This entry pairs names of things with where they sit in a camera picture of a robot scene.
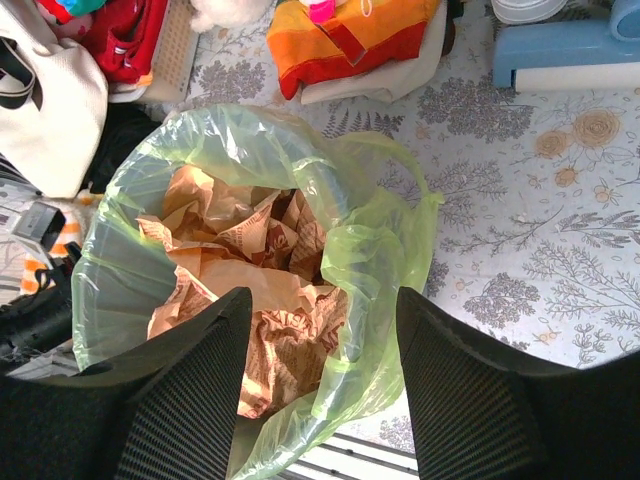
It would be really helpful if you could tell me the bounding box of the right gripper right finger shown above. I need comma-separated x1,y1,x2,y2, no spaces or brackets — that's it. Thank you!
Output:
396,287,639,479

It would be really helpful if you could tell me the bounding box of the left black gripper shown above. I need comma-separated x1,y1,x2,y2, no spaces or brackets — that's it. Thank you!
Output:
1,242,81,370

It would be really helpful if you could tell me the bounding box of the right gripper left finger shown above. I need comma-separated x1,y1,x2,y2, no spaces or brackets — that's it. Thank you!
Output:
1,288,252,479

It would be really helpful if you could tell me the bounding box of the green plastic trash bag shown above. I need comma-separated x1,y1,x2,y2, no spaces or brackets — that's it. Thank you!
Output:
70,103,446,480

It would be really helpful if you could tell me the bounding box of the blue lint roller mop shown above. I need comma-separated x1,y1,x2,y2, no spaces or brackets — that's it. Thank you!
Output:
492,1,639,92

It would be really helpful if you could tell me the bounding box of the crumpled brown paper trash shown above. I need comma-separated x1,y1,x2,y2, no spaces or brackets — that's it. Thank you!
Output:
137,166,347,419

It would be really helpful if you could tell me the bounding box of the cream canvas tote bag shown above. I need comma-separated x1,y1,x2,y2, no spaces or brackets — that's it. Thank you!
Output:
1,1,108,198

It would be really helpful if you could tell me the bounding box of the orange checked towel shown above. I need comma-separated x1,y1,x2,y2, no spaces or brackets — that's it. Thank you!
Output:
18,219,84,294

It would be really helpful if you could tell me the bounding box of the red cloth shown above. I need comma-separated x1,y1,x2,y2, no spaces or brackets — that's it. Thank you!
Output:
81,0,168,84

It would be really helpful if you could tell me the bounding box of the white sheep plush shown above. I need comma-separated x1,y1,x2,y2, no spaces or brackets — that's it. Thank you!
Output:
190,0,273,33

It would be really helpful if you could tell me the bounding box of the white sneakers pair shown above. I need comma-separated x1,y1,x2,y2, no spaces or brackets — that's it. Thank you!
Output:
491,0,567,25

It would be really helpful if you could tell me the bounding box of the pink white pig plush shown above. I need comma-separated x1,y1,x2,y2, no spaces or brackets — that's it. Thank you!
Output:
300,0,346,24

